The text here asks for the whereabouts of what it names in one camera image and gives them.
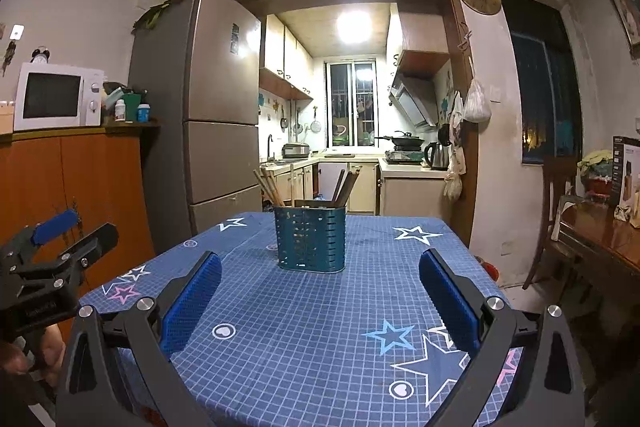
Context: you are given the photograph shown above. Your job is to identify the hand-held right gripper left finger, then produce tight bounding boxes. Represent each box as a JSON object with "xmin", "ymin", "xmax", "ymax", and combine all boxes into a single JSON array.
[{"xmin": 55, "ymin": 251, "xmax": 223, "ymax": 427}]

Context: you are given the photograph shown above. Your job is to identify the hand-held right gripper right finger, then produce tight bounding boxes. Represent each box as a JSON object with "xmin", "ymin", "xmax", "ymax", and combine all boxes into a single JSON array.
[{"xmin": 419, "ymin": 248, "xmax": 586, "ymax": 427}]

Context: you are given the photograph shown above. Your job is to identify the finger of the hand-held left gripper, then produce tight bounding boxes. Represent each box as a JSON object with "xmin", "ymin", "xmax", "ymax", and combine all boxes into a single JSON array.
[
  {"xmin": 15, "ymin": 222, "xmax": 120, "ymax": 294},
  {"xmin": 0, "ymin": 208, "xmax": 81, "ymax": 266}
]

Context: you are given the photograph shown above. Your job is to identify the teal metal utensil holder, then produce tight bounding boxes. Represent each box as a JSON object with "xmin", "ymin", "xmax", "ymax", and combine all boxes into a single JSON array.
[{"xmin": 273, "ymin": 199, "xmax": 347, "ymax": 274}]

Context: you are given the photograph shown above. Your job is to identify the set of wooden chopsticks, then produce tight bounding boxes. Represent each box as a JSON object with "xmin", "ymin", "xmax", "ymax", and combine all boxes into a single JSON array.
[{"xmin": 252, "ymin": 164, "xmax": 361, "ymax": 208}]

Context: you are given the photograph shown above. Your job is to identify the person's left hand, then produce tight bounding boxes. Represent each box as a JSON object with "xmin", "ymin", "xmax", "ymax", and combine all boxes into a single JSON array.
[{"xmin": 0, "ymin": 324, "xmax": 67, "ymax": 388}]

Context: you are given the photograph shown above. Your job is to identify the orange wooden cabinet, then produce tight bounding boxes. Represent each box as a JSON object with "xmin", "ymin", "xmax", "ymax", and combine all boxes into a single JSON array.
[{"xmin": 0, "ymin": 122, "xmax": 161, "ymax": 358}]

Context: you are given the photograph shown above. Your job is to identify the cream lower kitchen cabinets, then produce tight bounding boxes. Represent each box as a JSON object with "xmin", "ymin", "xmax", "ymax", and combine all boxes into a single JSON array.
[{"xmin": 260, "ymin": 157, "xmax": 451, "ymax": 218}]

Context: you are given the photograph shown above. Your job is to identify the cream kitchen cabinets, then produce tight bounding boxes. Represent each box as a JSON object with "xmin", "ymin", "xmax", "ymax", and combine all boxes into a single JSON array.
[
  {"xmin": 260, "ymin": 157, "xmax": 451, "ymax": 218},
  {"xmin": 260, "ymin": 14, "xmax": 315, "ymax": 100}
]

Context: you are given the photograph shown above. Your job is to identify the blue checked star tablecloth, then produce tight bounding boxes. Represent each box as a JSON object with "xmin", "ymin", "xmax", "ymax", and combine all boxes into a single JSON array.
[{"xmin": 80, "ymin": 212, "xmax": 523, "ymax": 427}]

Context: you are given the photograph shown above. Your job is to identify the white microwave oven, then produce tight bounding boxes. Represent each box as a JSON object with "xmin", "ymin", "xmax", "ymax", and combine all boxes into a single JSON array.
[{"xmin": 13, "ymin": 63, "xmax": 103, "ymax": 132}]

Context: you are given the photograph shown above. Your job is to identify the green plastic container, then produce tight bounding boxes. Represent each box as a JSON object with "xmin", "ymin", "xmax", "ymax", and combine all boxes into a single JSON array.
[{"xmin": 122, "ymin": 93, "xmax": 142, "ymax": 122}]

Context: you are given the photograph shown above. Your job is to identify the steel electric kettle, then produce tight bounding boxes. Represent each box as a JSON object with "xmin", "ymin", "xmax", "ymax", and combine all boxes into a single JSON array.
[{"xmin": 425, "ymin": 141, "xmax": 449, "ymax": 171}]

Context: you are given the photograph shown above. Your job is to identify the brown wooden chair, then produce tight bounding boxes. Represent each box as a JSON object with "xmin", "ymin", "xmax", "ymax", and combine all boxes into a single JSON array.
[{"xmin": 522, "ymin": 154, "xmax": 581, "ymax": 290}]

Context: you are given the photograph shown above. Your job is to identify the gas stove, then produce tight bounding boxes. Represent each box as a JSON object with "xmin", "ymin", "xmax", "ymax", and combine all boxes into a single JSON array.
[{"xmin": 384, "ymin": 149, "xmax": 425, "ymax": 164}]

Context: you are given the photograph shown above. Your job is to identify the glossy wooden side table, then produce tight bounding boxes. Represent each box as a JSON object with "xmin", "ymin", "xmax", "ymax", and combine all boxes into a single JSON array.
[{"xmin": 542, "ymin": 202, "xmax": 640, "ymax": 408}]

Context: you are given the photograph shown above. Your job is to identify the black wok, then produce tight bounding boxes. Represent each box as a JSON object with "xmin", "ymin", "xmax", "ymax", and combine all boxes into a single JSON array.
[{"xmin": 375, "ymin": 132, "xmax": 426, "ymax": 150}]

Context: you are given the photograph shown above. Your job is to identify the flower basket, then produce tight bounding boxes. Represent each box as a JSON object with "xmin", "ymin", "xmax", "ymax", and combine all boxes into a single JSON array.
[{"xmin": 577, "ymin": 150, "xmax": 615, "ymax": 198}]

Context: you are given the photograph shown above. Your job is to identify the hanging white plastic bag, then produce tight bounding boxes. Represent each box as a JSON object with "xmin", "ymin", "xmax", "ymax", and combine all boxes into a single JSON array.
[{"xmin": 462, "ymin": 79, "xmax": 492, "ymax": 124}]

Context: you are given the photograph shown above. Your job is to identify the grey refrigerator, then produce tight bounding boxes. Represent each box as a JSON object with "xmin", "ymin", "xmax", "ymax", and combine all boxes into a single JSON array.
[{"xmin": 127, "ymin": 0, "xmax": 263, "ymax": 253}]

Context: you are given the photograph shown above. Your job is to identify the steel range hood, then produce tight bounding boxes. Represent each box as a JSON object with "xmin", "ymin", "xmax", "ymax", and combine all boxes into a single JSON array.
[{"xmin": 389, "ymin": 77, "xmax": 441, "ymax": 128}]

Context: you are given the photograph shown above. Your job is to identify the black product box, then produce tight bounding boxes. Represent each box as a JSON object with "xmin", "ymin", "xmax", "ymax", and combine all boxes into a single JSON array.
[{"xmin": 612, "ymin": 136, "xmax": 640, "ymax": 208}]

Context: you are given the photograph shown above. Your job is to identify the kitchen window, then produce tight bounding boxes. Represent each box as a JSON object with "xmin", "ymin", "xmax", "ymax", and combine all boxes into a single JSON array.
[{"xmin": 325, "ymin": 61, "xmax": 377, "ymax": 148}]

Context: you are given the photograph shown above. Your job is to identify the green leafy bundle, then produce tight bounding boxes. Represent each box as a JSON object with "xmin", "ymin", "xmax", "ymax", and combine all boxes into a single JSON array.
[{"xmin": 132, "ymin": 0, "xmax": 193, "ymax": 32}]

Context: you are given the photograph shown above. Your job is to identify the dark barred window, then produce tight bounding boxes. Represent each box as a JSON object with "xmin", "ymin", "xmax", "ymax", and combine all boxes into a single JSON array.
[{"xmin": 500, "ymin": 0, "xmax": 583, "ymax": 165}]

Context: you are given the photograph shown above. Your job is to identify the cream upper kitchen cabinets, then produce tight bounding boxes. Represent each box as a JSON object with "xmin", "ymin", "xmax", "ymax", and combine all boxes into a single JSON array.
[{"xmin": 260, "ymin": 14, "xmax": 315, "ymax": 100}]

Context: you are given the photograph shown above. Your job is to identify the round kitchen ceiling light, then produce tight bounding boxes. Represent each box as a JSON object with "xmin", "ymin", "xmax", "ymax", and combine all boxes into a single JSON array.
[{"xmin": 336, "ymin": 9, "xmax": 373, "ymax": 46}]

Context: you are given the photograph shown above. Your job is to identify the hanging bags on door frame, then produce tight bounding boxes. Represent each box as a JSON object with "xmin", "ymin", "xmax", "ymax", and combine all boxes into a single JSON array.
[{"xmin": 442, "ymin": 92, "xmax": 468, "ymax": 202}]

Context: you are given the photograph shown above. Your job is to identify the hanging wall ornament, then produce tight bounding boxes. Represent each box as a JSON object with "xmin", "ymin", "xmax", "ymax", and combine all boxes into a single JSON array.
[{"xmin": 0, "ymin": 41, "xmax": 18, "ymax": 78}]

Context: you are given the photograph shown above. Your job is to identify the framed wall picture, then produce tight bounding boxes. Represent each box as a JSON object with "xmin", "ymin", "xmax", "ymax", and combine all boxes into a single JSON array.
[{"xmin": 607, "ymin": 0, "xmax": 640, "ymax": 60}]

